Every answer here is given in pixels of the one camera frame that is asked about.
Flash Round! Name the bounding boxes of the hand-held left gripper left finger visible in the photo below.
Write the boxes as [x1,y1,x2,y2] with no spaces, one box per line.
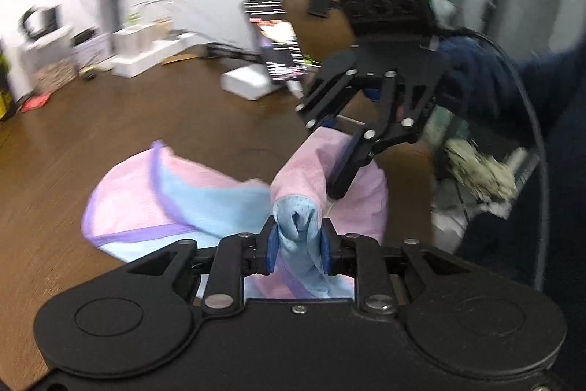
[128,218,280,318]

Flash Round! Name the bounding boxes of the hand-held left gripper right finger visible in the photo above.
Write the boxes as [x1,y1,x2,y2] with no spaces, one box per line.
[320,217,464,317]

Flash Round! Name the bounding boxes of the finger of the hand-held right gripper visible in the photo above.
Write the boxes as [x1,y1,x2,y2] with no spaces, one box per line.
[294,51,371,130]
[325,71,435,201]

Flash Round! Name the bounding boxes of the pink and blue tank top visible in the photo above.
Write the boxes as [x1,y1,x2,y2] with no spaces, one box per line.
[81,126,391,301]

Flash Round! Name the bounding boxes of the person's right forearm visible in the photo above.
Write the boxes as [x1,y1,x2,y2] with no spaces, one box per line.
[437,36,586,132]

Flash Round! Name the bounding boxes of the brown cardboard sheet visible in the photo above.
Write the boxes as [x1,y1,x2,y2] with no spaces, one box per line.
[279,0,363,63]

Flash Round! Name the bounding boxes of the black smartphone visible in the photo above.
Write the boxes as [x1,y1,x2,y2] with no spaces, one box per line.
[242,0,309,85]

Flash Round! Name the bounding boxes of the white charger box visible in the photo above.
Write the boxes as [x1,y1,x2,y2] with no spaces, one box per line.
[220,68,276,101]

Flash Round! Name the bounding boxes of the beige crumpled cloth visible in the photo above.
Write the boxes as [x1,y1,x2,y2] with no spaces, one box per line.
[441,138,521,207]

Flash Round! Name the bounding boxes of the white power strip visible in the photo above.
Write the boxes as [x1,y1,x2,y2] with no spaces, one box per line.
[111,33,199,78]

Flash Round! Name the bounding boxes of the white power adapter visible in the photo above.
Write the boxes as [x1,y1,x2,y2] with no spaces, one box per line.
[136,21,159,49]
[113,27,138,57]

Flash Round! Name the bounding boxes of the small white box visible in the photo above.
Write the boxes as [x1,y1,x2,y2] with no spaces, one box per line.
[71,27,114,70]

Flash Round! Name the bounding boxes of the small red item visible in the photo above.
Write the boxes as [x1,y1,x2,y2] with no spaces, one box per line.
[19,94,53,113]

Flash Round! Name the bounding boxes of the grey patterned box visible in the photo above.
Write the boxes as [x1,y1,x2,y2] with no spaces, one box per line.
[21,27,78,92]

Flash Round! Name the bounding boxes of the black headset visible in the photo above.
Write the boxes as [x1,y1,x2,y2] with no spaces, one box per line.
[17,4,63,42]

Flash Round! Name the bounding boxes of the yellow and black boxes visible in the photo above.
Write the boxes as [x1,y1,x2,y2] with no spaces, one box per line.
[0,37,15,122]

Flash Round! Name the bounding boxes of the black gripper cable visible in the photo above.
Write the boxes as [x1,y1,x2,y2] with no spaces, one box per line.
[460,28,551,295]

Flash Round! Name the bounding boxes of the white charging cables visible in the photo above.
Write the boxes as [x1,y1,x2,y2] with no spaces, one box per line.
[132,0,257,53]

